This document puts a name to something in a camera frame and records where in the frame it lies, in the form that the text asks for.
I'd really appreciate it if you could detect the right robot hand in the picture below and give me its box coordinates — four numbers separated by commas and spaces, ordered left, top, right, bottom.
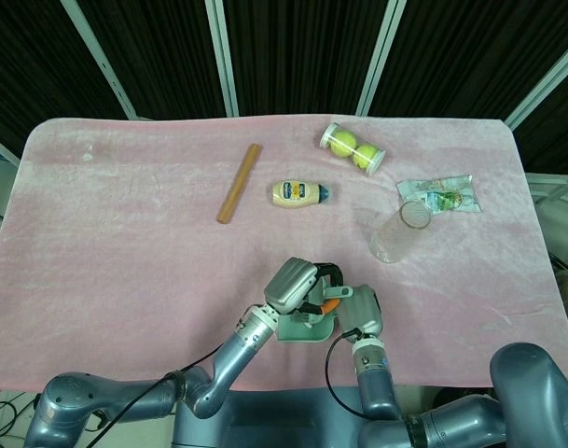
337, 284, 384, 344

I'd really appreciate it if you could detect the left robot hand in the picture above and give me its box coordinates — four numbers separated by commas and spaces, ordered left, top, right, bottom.
263, 256, 346, 315

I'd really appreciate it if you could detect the green hand brush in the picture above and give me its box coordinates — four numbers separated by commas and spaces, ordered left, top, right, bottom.
306, 279, 355, 328

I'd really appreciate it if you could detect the green plastic dustpan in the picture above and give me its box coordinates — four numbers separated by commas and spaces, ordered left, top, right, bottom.
274, 310, 339, 344

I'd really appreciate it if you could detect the textured clear glass vase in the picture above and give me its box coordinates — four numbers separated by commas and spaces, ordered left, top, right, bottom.
368, 199, 434, 265

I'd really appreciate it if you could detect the mayonnaise squeeze bottle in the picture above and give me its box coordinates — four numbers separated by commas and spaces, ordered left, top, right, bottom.
270, 180, 334, 208

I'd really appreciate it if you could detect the wooden rolling pin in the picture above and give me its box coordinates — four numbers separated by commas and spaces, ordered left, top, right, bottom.
216, 143, 264, 225

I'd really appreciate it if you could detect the blue grey robot torso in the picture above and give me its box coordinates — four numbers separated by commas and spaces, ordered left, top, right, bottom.
171, 385, 374, 448

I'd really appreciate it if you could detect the green white snack packet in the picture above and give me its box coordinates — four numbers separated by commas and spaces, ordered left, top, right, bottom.
395, 174, 483, 215

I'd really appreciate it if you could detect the yellow tennis ball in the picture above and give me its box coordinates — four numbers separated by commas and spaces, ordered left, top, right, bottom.
352, 144, 379, 170
330, 131, 358, 157

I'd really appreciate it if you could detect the clear tennis ball tube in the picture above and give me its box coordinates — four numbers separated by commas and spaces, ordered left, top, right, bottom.
319, 121, 388, 176

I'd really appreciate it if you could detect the pink fleece table cloth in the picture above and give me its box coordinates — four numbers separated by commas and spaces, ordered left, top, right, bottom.
0, 114, 568, 394

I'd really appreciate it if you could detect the black curtain panel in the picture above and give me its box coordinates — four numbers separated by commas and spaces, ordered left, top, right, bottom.
76, 0, 229, 120
222, 0, 388, 119
370, 0, 568, 123
0, 0, 136, 158

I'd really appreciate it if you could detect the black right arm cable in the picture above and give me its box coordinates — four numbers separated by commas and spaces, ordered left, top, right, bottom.
325, 328, 411, 427

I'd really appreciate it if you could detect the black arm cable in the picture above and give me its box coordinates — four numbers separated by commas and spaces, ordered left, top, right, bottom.
94, 349, 222, 433
325, 328, 411, 427

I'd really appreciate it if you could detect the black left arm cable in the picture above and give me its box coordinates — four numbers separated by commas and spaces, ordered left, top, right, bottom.
94, 349, 222, 433

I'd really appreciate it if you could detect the white partition post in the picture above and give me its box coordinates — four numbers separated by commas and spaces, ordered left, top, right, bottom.
355, 0, 408, 118
506, 35, 568, 133
61, 0, 138, 120
205, 0, 241, 119

